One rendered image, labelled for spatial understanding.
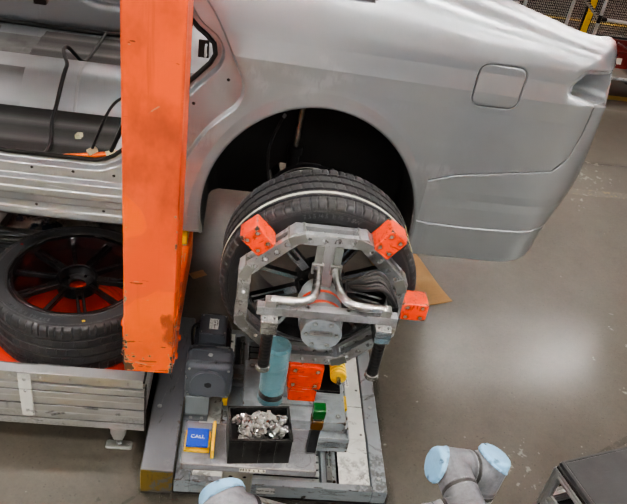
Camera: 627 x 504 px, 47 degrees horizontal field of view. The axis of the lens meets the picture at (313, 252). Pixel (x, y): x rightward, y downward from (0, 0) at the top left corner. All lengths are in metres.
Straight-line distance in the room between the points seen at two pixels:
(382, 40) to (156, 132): 0.84
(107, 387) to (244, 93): 1.15
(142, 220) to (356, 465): 1.34
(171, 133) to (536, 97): 1.27
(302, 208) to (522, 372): 1.78
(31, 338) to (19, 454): 0.47
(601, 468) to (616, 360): 1.16
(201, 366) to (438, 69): 1.35
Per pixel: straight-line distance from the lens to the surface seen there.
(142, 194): 2.09
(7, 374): 2.79
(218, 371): 2.74
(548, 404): 3.58
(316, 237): 2.19
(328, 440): 2.88
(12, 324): 2.83
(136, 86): 1.94
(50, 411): 2.89
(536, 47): 2.56
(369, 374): 2.28
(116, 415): 2.85
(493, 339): 3.79
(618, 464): 2.99
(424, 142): 2.61
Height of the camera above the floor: 2.35
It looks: 36 degrees down
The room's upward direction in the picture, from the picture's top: 10 degrees clockwise
